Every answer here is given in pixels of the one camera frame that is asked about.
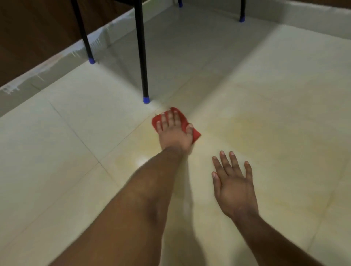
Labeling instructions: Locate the person's right hand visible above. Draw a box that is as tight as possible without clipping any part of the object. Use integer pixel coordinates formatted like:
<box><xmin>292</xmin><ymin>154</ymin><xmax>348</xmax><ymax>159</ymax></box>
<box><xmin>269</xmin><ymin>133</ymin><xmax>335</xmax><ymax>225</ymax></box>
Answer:
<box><xmin>211</xmin><ymin>150</ymin><xmax>260</xmax><ymax>220</ymax></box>

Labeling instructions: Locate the person's left hand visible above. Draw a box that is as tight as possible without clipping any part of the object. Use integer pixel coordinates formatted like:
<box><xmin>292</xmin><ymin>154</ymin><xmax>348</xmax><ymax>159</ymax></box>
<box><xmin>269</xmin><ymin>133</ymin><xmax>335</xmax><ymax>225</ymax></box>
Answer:
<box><xmin>156</xmin><ymin>107</ymin><xmax>194</xmax><ymax>156</ymax></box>

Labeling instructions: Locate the person's right forearm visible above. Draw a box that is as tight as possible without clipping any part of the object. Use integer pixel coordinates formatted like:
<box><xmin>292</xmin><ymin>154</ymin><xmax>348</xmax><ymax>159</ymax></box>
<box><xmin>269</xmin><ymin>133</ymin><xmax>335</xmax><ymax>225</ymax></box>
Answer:
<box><xmin>231</xmin><ymin>212</ymin><xmax>324</xmax><ymax>266</ymax></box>

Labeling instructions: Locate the brown wooden panel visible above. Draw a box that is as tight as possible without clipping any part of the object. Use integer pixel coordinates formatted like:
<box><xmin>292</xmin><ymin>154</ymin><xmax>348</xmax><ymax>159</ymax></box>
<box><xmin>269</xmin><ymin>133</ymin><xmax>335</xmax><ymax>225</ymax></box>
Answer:
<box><xmin>0</xmin><ymin>0</ymin><xmax>135</xmax><ymax>88</ymax></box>

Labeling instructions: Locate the cream tiled floor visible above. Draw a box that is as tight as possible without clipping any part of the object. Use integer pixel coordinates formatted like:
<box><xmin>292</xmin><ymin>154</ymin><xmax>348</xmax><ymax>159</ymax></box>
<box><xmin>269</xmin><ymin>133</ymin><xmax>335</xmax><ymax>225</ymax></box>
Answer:
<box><xmin>0</xmin><ymin>0</ymin><xmax>351</xmax><ymax>266</ymax></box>

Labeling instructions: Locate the white baseboard ledge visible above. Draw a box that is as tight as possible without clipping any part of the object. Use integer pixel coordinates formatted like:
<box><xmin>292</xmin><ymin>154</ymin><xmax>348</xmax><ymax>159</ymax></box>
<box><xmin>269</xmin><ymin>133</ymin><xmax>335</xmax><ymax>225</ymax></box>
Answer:
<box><xmin>0</xmin><ymin>0</ymin><xmax>351</xmax><ymax>118</ymax></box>

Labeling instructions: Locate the red cloth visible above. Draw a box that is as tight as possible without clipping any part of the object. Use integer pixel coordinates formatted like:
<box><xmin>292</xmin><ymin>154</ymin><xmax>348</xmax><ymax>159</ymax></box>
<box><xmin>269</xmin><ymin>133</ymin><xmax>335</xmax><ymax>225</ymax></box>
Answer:
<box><xmin>151</xmin><ymin>107</ymin><xmax>201</xmax><ymax>144</ymax></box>

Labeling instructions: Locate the person's left forearm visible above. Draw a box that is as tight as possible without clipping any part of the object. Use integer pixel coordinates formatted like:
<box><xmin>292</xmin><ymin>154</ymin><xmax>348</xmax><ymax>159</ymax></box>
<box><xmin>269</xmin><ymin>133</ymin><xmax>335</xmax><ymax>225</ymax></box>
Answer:
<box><xmin>49</xmin><ymin>145</ymin><xmax>190</xmax><ymax>266</ymax></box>

